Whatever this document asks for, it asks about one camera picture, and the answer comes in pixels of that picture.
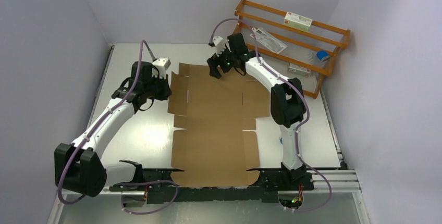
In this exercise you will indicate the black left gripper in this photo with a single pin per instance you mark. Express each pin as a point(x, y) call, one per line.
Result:
point(166, 91)

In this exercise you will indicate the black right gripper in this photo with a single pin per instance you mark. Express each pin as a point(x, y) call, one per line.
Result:
point(213, 63)

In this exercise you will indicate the brown cardboard box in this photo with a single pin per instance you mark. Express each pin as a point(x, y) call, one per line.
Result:
point(215, 141)

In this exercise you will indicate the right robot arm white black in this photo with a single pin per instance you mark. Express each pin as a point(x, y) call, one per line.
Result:
point(288, 107)

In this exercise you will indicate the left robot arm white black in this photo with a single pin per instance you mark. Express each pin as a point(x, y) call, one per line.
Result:
point(78, 165)

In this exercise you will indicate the small white box lower shelf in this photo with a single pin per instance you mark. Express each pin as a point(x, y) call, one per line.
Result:
point(299, 70)

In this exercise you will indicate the green white small box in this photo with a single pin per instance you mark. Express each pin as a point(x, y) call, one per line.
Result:
point(297, 21)

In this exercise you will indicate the clear plastic packaged item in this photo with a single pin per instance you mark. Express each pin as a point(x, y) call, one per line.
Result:
point(269, 41)

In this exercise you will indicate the orange wooden shelf rack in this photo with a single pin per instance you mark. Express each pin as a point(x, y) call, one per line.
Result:
point(309, 55)

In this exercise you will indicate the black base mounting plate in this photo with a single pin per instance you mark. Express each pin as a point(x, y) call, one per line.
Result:
point(270, 182)

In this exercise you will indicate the blue white eraser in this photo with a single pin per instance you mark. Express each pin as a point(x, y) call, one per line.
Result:
point(323, 56)

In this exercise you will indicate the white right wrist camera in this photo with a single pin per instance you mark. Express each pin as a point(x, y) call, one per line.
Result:
point(220, 45)

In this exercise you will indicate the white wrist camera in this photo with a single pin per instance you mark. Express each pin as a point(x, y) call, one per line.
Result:
point(161, 66)
point(220, 45)

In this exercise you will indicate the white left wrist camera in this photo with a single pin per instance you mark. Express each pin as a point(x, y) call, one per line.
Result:
point(161, 66)

